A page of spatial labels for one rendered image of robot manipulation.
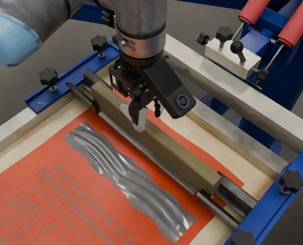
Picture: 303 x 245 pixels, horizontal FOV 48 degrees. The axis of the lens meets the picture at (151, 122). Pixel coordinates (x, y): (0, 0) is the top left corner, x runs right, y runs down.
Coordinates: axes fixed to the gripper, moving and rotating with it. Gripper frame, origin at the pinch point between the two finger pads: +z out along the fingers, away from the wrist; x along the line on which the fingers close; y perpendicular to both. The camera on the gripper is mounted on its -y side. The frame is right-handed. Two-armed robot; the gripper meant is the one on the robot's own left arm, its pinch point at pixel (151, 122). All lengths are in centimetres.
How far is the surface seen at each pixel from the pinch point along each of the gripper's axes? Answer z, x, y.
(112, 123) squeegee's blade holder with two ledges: 8.3, 2.5, 10.3
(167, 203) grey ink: 12.0, 7.0, -11.3
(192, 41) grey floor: 108, -124, 77
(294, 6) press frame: 6, -62, 1
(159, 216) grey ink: 11.6, 10.2, -12.0
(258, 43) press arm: 3.7, -39.0, -1.2
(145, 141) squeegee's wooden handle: 6.0, 1.5, 0.2
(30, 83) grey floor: 108, -22, 127
